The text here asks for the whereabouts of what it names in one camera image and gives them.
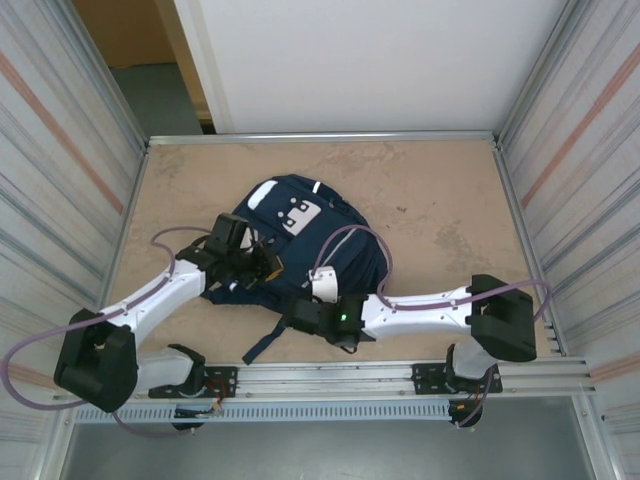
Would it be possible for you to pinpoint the navy blue backpack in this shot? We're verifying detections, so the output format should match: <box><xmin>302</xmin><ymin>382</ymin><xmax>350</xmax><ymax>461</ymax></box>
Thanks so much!
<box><xmin>199</xmin><ymin>173</ymin><xmax>396</xmax><ymax>365</ymax></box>

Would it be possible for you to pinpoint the aluminium table end bar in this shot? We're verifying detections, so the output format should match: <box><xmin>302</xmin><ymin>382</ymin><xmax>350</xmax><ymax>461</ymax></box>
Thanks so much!
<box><xmin>146</xmin><ymin>130</ymin><xmax>503</xmax><ymax>150</ymax></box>

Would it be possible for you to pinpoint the aluminium table side bar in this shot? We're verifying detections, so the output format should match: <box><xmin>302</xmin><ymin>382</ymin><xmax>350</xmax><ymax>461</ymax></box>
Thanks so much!
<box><xmin>492</xmin><ymin>139</ymin><xmax>569</xmax><ymax>359</ymax></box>
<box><xmin>87</xmin><ymin>141</ymin><xmax>153</xmax><ymax>364</ymax></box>

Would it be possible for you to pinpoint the brown wooden door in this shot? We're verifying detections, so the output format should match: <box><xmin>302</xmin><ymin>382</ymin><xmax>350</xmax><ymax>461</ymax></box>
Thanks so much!
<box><xmin>72</xmin><ymin>0</ymin><xmax>217</xmax><ymax>135</ymax></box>

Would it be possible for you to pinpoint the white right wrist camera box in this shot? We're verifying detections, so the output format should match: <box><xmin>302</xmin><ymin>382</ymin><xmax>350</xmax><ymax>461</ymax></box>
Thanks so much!
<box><xmin>308</xmin><ymin>267</ymin><xmax>341</xmax><ymax>305</ymax></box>

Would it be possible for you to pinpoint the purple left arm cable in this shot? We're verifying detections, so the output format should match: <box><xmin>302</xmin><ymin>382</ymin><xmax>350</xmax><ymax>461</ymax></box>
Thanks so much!
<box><xmin>2</xmin><ymin>225</ymin><xmax>221</xmax><ymax>440</ymax></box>

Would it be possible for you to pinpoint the aluminium mounting rail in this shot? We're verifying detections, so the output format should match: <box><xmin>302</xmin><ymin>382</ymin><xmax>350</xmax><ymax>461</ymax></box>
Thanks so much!
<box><xmin>52</xmin><ymin>355</ymin><xmax>600</xmax><ymax>403</ymax></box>

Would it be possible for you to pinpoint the grey slotted cable duct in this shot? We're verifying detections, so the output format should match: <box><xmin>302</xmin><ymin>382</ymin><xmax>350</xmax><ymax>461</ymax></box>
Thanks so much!
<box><xmin>72</xmin><ymin>401</ymin><xmax>454</xmax><ymax>426</ymax></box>

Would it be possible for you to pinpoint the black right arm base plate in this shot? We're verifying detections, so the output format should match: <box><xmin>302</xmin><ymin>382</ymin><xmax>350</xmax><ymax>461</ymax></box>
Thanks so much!
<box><xmin>411</xmin><ymin>362</ymin><xmax>503</xmax><ymax>397</ymax></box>

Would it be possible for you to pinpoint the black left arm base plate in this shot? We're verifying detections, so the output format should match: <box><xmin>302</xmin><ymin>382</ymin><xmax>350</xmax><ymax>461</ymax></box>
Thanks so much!
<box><xmin>148</xmin><ymin>366</ymin><xmax>239</xmax><ymax>400</ymax></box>

